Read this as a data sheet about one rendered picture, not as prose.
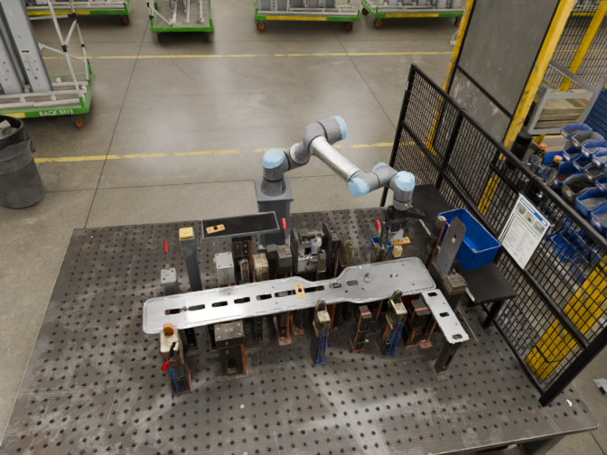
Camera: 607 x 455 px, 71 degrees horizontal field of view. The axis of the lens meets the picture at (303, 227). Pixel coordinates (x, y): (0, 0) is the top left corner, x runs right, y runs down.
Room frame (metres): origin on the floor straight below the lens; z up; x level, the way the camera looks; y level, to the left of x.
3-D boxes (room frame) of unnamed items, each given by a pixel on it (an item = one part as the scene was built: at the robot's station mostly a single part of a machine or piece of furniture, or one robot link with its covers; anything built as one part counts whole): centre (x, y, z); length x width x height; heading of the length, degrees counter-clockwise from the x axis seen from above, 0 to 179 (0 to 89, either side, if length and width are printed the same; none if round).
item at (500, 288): (1.72, -0.81, 1.01); 0.90 x 0.22 x 0.03; 16
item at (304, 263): (1.50, -0.04, 0.94); 0.18 x 0.13 x 0.49; 106
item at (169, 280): (1.27, 0.61, 0.88); 0.11 x 0.10 x 0.36; 16
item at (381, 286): (1.26, 0.01, 1.00); 1.38 x 0.22 x 0.02; 106
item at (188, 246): (1.46, 0.56, 0.92); 0.08 x 0.08 x 0.44; 16
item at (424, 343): (1.26, -0.65, 0.84); 0.11 x 0.06 x 0.29; 16
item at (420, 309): (1.24, -0.57, 0.84); 0.11 x 0.10 x 0.28; 16
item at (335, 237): (1.54, -0.16, 0.91); 0.07 x 0.05 x 0.42; 16
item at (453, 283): (1.36, -0.75, 0.88); 0.08 x 0.08 x 0.36; 16
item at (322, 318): (1.12, -0.11, 0.87); 0.12 x 0.09 x 0.35; 16
